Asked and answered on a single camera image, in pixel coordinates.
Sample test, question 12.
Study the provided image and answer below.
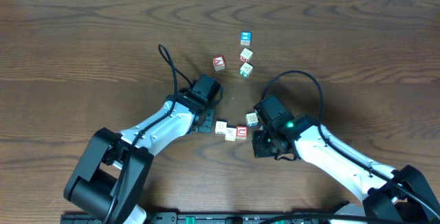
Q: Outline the blue-edged number 3 block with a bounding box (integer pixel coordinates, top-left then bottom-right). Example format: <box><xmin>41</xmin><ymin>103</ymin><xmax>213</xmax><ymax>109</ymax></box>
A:
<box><xmin>245</xmin><ymin>112</ymin><xmax>259</xmax><ymax>127</ymax></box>

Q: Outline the cream block with yellow side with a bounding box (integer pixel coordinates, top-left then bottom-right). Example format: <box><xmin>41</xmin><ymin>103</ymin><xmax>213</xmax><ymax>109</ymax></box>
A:
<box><xmin>215</xmin><ymin>120</ymin><xmax>228</xmax><ymax>135</ymax></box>

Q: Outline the red U wooden block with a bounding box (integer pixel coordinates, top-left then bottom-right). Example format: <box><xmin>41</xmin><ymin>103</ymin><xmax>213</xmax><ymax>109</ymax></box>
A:
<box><xmin>236</xmin><ymin>126</ymin><xmax>248</xmax><ymax>140</ymax></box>

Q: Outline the cream wooden block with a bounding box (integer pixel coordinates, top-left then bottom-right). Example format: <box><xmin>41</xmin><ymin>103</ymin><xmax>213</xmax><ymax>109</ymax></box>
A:
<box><xmin>225</xmin><ymin>127</ymin><xmax>237</xmax><ymax>141</ymax></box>

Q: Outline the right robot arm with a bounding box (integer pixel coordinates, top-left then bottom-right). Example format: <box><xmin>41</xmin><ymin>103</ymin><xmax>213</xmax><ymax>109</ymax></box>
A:
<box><xmin>252</xmin><ymin>96</ymin><xmax>439</xmax><ymax>223</ymax></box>

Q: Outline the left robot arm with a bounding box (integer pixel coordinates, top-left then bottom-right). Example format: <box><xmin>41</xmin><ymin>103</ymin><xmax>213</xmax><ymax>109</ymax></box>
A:
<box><xmin>63</xmin><ymin>75</ymin><xmax>221</xmax><ymax>223</ymax></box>

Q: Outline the red A wooden block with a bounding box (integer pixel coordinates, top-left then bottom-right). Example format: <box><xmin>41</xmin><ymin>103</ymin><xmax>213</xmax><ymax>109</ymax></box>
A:
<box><xmin>212</xmin><ymin>56</ymin><xmax>226</xmax><ymax>71</ymax></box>

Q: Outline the green J wooden block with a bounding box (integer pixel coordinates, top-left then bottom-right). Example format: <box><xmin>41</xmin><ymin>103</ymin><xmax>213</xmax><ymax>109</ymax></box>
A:
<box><xmin>239</xmin><ymin>63</ymin><xmax>254</xmax><ymax>78</ymax></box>

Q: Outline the red M wooden block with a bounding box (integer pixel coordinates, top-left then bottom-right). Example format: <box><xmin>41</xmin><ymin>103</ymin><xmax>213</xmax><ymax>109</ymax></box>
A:
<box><xmin>239</xmin><ymin>48</ymin><xmax>254</xmax><ymax>63</ymax></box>

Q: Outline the blue-top wooden block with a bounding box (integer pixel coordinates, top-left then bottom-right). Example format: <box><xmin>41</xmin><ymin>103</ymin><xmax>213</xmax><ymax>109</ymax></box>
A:
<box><xmin>240</xmin><ymin>32</ymin><xmax>252</xmax><ymax>46</ymax></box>

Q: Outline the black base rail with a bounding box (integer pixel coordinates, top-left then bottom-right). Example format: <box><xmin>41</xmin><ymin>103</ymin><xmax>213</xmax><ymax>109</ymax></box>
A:
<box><xmin>60</xmin><ymin>212</ymin><xmax>344</xmax><ymax>224</ymax></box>

